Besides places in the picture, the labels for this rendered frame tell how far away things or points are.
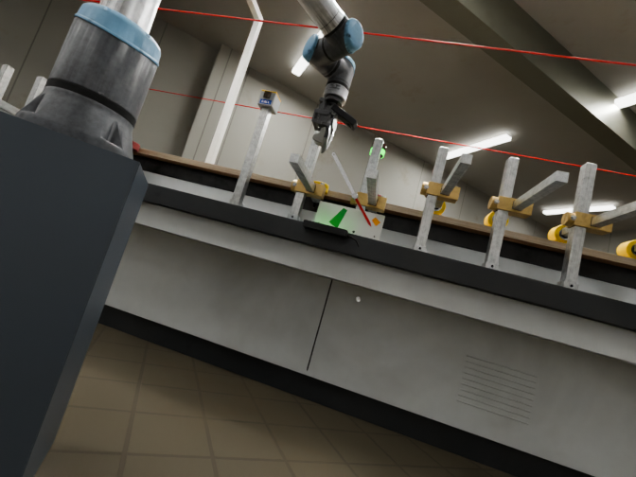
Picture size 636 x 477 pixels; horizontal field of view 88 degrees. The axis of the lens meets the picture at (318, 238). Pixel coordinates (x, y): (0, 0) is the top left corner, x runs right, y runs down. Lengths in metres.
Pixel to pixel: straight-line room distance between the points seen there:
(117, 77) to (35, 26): 5.03
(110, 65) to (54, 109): 0.12
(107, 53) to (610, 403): 1.84
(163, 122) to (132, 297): 3.67
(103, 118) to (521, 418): 1.60
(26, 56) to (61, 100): 4.90
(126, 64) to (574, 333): 1.45
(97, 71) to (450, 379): 1.45
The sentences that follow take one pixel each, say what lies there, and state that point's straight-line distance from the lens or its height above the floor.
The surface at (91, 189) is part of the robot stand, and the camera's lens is 0.66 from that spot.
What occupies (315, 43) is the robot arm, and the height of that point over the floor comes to 1.27.
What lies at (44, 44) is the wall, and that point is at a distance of 5.67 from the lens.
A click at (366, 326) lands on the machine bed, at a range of 1.46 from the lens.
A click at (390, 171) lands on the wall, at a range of 6.34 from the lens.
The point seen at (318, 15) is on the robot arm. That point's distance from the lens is 1.21.
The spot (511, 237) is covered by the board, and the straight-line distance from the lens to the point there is 1.52.
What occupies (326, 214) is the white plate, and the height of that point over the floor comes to 0.75.
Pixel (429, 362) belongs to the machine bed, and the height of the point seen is 0.31.
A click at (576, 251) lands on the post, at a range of 1.42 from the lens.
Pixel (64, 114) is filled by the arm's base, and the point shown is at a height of 0.64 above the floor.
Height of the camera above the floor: 0.48
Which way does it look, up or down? 8 degrees up
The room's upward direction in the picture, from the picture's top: 16 degrees clockwise
